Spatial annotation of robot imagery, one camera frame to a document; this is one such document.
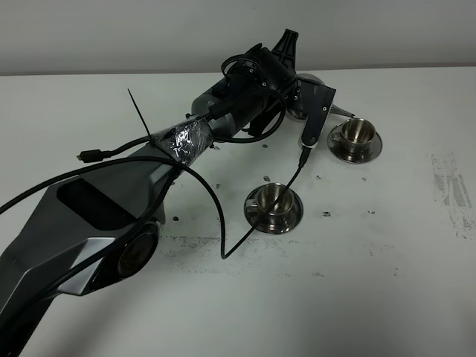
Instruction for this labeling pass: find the far stainless steel teacup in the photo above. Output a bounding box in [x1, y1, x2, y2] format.
[331, 118, 376, 153]

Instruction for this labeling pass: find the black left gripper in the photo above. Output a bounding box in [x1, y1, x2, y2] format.
[221, 29, 299, 107]

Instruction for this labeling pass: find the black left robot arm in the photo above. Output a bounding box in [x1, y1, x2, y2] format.
[1, 30, 298, 356]

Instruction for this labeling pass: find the near stainless steel saucer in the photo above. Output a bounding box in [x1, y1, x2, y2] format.
[244, 183, 303, 234]

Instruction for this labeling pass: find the stainless steel teacup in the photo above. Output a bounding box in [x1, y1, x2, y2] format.
[244, 183, 295, 221]
[331, 118, 376, 153]

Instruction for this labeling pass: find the far stainless steel saucer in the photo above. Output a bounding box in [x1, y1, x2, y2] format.
[327, 118, 383, 164]

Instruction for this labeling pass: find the black left camera cable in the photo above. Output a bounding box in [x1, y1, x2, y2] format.
[0, 55, 312, 260]

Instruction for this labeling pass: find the stainless steel teapot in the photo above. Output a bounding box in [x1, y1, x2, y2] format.
[284, 72, 356, 123]

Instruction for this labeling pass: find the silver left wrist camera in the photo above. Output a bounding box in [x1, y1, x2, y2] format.
[300, 82, 336, 149]

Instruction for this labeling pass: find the stainless steel saucer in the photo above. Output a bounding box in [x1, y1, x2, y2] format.
[244, 183, 303, 234]
[327, 118, 383, 164]

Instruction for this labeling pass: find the near stainless steel teacup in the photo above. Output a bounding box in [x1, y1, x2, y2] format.
[244, 183, 295, 221]

